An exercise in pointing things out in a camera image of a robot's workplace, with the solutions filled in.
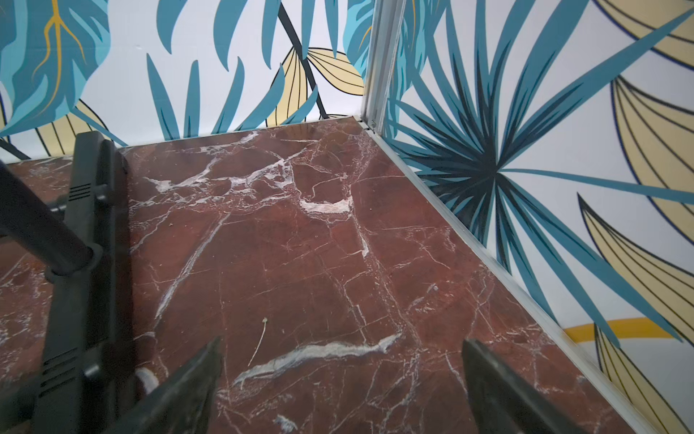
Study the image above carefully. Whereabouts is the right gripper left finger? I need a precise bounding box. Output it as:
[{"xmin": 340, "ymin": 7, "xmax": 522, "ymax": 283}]
[{"xmin": 99, "ymin": 336, "xmax": 223, "ymax": 433}]

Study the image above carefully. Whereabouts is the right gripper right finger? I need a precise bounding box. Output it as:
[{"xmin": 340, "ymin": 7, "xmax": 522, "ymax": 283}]
[{"xmin": 462, "ymin": 339, "xmax": 583, "ymax": 433}]

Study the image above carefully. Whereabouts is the black clothes rack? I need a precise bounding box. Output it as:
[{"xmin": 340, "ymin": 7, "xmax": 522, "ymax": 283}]
[{"xmin": 1, "ymin": 131, "xmax": 137, "ymax": 433}]

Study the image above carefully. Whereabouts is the right aluminium frame post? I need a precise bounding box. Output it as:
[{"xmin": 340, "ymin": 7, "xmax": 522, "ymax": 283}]
[{"xmin": 361, "ymin": 0, "xmax": 406, "ymax": 135}]

